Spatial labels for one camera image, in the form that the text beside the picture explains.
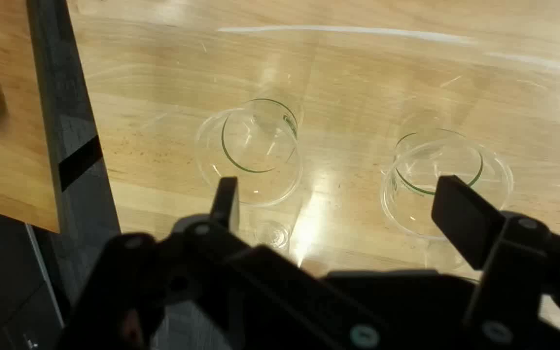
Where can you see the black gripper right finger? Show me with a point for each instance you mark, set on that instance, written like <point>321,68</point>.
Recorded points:
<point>465,218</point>

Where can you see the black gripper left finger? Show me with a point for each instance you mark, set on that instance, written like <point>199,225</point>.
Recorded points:
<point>226,202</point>

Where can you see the clear plastic cup green logo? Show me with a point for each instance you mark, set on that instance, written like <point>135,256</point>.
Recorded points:
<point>253,142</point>

